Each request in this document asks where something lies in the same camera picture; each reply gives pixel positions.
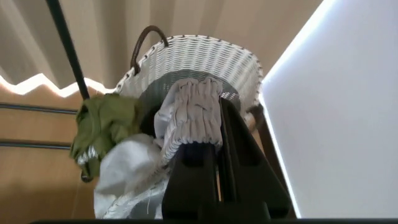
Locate green garment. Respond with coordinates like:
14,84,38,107
70,93,144,183

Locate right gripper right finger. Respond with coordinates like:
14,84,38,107
217,98,292,218

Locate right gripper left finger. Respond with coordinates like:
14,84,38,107
161,142,220,218

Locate pale grey shorts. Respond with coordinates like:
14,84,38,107
93,77,224,220

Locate white laundry basket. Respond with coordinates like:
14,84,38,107
80,25,265,184

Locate black clothes rack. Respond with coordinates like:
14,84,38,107
0,0,91,150

